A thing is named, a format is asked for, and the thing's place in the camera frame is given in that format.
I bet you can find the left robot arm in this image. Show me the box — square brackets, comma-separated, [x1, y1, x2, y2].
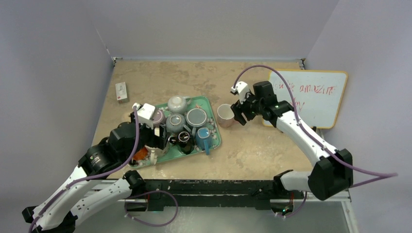
[22, 113, 170, 233]

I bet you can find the green floral tray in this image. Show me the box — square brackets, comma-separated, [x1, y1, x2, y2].
[129, 96, 221, 168]

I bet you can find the grey flat-bottom mug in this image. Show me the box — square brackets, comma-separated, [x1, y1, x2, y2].
[186, 108, 208, 128]

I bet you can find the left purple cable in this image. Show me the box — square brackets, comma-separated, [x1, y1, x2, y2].
[28, 107, 180, 233]

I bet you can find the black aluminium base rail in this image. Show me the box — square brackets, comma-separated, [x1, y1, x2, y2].
[69, 178, 351, 213]

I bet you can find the white speckled round mug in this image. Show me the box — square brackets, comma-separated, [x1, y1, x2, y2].
[167, 95, 192, 115]

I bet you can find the orange mug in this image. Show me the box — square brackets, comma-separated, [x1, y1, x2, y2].
[132, 147, 149, 161]

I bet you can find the pink faceted mug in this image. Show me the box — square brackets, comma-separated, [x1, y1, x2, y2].
[217, 103, 235, 128]

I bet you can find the small white red box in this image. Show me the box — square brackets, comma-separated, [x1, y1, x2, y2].
[115, 82, 129, 104]

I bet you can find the black mug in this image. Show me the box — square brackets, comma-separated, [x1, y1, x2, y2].
[168, 131, 194, 154]

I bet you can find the yellow framed whiteboard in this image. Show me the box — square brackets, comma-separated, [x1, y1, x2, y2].
[269, 70, 348, 129]

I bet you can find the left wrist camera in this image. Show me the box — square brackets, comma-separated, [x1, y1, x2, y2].
[132, 102, 158, 129]

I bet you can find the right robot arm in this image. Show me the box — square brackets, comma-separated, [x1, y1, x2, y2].
[230, 81, 353, 200]

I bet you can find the blue textured mug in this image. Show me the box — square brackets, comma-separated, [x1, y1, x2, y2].
[195, 127, 212, 155]

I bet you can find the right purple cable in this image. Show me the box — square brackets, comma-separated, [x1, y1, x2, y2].
[234, 65, 399, 219]

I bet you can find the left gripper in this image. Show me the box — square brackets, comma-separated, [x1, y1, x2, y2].
[122, 112, 171, 162]

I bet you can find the grey-blue speckled round mug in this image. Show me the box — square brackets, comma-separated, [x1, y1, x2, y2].
[166, 113, 186, 134]

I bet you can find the purple cable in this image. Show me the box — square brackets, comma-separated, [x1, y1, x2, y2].
[234, 65, 399, 219]
[28, 107, 180, 233]

